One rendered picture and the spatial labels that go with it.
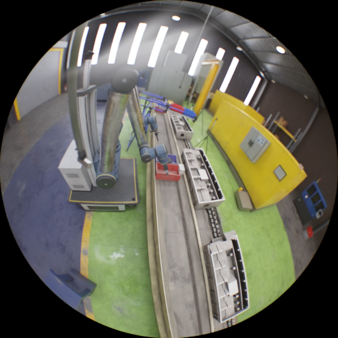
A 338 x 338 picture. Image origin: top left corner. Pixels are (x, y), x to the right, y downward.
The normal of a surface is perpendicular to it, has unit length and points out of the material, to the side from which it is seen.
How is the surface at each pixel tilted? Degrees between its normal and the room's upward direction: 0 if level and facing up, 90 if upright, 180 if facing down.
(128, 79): 90
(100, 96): 90
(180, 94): 90
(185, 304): 0
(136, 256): 0
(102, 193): 0
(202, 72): 90
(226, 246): 10
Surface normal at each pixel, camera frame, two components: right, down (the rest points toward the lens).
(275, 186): -0.95, -0.11
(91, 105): 0.23, 0.75
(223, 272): 0.11, -0.67
